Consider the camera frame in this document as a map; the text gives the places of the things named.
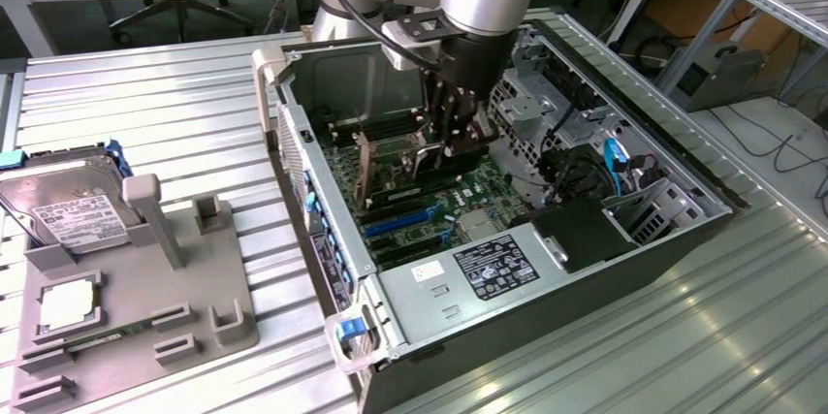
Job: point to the wrist camera on gray mount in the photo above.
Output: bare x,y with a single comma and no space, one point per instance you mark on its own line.
420,28

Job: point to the black office chair base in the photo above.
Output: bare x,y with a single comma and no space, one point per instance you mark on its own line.
181,9

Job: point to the gray power supply unit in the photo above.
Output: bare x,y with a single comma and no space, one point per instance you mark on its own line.
426,297

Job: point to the aluminium profile frame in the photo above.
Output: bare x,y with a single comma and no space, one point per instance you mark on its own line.
776,2

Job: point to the blue card retention clip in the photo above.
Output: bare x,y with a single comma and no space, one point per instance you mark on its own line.
310,200
348,279
332,240
340,258

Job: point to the black labelled RAM stick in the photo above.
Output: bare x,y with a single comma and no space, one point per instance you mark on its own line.
413,195

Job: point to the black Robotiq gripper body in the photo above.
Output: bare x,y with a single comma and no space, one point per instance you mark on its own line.
481,60

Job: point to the gray plastic parts rack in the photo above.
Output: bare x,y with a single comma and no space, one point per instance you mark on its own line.
129,297

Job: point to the green motherboard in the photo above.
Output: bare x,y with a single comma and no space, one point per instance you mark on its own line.
478,191

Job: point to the silver CPU chip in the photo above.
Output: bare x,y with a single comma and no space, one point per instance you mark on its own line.
64,305

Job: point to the black plastic duct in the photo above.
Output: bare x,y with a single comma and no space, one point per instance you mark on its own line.
576,234

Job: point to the gray box device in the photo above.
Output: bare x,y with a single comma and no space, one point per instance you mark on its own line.
730,74

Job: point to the green RAM stick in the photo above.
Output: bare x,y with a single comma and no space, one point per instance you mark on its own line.
136,328

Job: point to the Nvidia graphics card with bracket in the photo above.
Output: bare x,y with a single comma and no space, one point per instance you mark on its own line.
365,167

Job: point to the gray metal drive cage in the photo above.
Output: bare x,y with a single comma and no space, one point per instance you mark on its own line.
536,113

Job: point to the blue expansion slot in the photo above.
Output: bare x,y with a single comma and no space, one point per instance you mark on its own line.
397,223

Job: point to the silver chipset heatsink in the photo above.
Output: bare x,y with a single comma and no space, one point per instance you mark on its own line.
481,224

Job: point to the metal disk bay bracket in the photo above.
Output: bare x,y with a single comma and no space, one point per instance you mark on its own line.
646,220

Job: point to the open black PC case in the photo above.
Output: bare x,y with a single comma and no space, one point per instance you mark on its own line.
581,317

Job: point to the long black expansion slot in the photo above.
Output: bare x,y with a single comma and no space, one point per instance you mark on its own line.
417,254
406,242

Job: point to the silver hard disk blue carrier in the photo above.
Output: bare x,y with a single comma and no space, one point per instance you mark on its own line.
77,220

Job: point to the blue case latch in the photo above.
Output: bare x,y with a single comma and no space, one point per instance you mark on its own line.
350,329

